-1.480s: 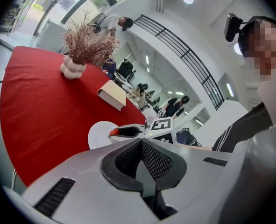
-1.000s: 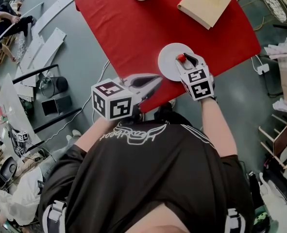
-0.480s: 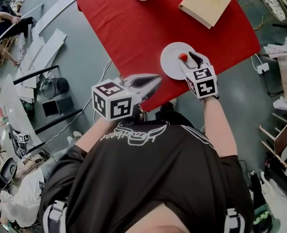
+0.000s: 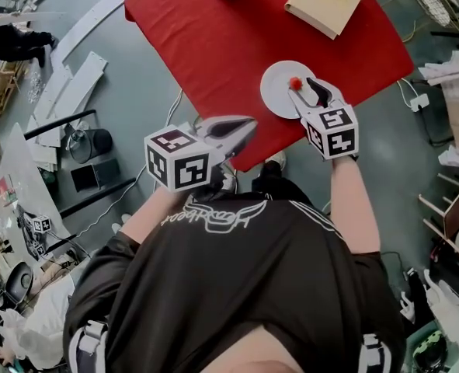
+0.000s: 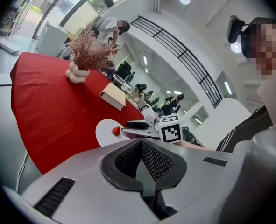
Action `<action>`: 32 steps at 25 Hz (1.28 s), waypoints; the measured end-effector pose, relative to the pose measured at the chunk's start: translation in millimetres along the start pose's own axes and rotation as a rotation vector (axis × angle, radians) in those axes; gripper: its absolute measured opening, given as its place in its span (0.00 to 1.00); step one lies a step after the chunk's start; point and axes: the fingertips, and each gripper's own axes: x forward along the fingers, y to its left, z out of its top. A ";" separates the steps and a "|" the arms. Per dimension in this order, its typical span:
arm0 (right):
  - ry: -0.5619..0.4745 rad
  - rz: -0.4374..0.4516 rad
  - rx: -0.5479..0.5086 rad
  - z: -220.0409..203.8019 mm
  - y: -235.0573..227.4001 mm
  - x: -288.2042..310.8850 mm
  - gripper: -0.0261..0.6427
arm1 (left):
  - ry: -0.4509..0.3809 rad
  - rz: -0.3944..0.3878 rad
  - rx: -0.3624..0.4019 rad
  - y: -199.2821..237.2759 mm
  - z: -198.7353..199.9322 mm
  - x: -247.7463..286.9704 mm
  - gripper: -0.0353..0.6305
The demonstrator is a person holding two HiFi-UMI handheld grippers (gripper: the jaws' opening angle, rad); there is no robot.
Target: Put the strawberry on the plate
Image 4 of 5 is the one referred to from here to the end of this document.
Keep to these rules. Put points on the black waste bin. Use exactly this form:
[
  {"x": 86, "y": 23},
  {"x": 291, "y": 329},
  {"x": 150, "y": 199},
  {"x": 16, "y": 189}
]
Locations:
[{"x": 101, "y": 142}]

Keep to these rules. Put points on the person's black trousers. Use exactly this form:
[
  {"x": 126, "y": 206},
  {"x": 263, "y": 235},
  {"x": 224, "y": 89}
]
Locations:
[{"x": 275, "y": 185}]

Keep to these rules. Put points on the person's right forearm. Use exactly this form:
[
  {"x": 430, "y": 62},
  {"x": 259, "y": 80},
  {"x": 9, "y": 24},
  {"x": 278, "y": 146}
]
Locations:
[{"x": 353, "y": 208}]

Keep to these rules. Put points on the white plastic bag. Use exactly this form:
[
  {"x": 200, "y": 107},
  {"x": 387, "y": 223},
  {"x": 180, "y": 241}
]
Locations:
[{"x": 39, "y": 325}]

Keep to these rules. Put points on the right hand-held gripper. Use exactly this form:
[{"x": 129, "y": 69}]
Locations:
[{"x": 334, "y": 119}]

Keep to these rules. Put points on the red book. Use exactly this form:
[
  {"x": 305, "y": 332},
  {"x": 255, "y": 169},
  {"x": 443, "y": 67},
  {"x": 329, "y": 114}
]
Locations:
[{"x": 3, "y": 185}]

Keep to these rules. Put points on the idle hand-held gripper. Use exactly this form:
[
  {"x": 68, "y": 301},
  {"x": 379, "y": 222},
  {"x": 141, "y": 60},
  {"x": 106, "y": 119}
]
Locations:
[
  {"x": 42, "y": 224},
  {"x": 39, "y": 249}
]

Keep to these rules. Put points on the beige hardcover book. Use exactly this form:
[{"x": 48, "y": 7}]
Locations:
[{"x": 326, "y": 2}]

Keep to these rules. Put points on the black metal bar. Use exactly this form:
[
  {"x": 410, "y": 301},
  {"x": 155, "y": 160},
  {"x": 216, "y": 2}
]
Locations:
[
  {"x": 60, "y": 123},
  {"x": 97, "y": 196}
]

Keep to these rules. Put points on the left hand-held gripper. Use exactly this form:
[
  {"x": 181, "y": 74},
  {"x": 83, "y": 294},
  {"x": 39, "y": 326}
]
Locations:
[{"x": 174, "y": 142}]

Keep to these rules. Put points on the white mannequin hands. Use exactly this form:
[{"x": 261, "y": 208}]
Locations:
[{"x": 435, "y": 290}]

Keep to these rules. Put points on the white round plate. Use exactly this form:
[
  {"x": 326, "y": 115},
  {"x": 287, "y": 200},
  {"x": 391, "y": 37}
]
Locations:
[{"x": 275, "y": 88}]

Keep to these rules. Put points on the red cloth covered table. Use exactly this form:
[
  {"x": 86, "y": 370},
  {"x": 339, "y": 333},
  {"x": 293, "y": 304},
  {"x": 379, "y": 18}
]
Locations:
[{"x": 213, "y": 53}]

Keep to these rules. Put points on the white desk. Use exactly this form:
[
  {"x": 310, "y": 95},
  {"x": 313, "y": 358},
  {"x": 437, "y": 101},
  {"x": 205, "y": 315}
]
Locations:
[{"x": 19, "y": 157}]

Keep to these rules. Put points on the wooden chair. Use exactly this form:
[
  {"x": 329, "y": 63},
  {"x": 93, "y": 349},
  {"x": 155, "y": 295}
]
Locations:
[{"x": 456, "y": 212}]

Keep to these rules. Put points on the white shelf board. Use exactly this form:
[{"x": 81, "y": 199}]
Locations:
[
  {"x": 54, "y": 88},
  {"x": 85, "y": 76}
]

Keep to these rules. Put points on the small red object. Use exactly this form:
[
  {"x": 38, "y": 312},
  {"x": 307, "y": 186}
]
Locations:
[{"x": 295, "y": 82}]

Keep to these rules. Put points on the person's white shoe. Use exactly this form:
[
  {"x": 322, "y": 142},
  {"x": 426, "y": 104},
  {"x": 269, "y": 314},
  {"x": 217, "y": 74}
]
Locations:
[{"x": 277, "y": 163}]

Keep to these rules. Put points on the person's black printed shirt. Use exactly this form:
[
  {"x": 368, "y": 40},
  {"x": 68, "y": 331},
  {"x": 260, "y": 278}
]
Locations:
[{"x": 233, "y": 286}]

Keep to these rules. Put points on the long white board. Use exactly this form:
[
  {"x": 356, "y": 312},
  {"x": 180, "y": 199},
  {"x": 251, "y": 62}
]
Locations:
[
  {"x": 39, "y": 15},
  {"x": 108, "y": 4}
]

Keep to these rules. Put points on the white power strip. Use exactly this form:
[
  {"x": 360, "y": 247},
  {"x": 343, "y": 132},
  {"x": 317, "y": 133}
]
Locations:
[{"x": 419, "y": 102}]

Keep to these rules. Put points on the black flat box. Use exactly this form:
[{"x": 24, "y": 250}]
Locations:
[
  {"x": 83, "y": 177},
  {"x": 108, "y": 171}
]

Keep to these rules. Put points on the black round pan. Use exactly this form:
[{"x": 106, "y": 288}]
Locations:
[{"x": 19, "y": 282}]

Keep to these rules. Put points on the person's left forearm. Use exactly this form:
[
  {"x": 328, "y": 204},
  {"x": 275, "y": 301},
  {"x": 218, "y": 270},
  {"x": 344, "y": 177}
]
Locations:
[{"x": 147, "y": 220}]

